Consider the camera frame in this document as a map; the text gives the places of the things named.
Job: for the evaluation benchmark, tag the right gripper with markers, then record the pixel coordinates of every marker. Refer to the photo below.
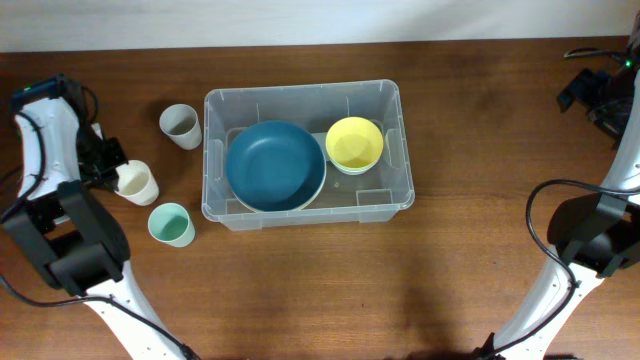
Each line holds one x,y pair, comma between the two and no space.
582,90

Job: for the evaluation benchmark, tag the cream plate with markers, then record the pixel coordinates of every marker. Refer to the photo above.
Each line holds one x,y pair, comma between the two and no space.
268,193

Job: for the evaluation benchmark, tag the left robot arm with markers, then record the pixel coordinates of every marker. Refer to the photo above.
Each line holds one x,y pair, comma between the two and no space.
69,238

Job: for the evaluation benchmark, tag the cream cup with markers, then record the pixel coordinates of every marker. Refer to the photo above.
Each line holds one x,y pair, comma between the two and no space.
136,183

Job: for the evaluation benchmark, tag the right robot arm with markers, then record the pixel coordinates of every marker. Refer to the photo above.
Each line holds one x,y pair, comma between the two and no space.
590,237

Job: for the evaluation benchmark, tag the dark blue plate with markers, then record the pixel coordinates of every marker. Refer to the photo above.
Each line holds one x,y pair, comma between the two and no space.
274,146

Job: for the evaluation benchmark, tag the green cup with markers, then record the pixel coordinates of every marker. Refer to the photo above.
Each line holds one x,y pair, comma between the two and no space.
170,223

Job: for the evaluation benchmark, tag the light green bowl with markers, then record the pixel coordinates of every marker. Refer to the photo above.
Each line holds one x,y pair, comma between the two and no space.
355,166

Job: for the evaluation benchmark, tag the grey cup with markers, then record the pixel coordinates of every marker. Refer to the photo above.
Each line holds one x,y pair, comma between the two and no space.
180,123

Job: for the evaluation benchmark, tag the clear plastic storage container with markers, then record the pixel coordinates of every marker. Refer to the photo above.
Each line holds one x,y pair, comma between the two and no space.
374,196

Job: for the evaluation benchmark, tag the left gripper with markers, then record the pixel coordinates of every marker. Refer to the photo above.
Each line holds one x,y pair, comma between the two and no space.
100,176

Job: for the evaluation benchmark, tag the yellow bowl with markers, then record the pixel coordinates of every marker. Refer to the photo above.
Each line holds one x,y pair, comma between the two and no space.
353,137

